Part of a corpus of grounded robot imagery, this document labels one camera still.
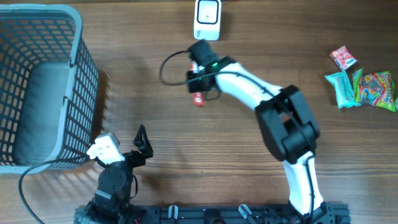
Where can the red Nescafe coffee stick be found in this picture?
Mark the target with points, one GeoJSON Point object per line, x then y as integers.
{"type": "Point", "coordinates": [198, 97]}

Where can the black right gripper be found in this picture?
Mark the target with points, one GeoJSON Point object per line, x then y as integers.
{"type": "Point", "coordinates": [190, 88]}

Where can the Haribo gummy candy bag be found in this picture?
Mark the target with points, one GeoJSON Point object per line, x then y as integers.
{"type": "Point", "coordinates": [374, 89]}

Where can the white barcode scanner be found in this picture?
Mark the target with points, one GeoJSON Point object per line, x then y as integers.
{"type": "Point", "coordinates": [207, 20]}

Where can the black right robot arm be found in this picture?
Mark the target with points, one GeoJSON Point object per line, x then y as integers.
{"type": "Point", "coordinates": [287, 125]}

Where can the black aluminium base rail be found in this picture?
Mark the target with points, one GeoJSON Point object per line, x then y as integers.
{"type": "Point", "coordinates": [267, 214]}

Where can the teal tissue pack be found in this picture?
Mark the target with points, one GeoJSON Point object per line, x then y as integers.
{"type": "Point", "coordinates": [343, 89]}

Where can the grey plastic shopping basket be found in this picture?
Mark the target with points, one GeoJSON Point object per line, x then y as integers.
{"type": "Point", "coordinates": [49, 87]}

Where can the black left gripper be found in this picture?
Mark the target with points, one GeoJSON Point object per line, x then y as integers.
{"type": "Point", "coordinates": [141, 141]}

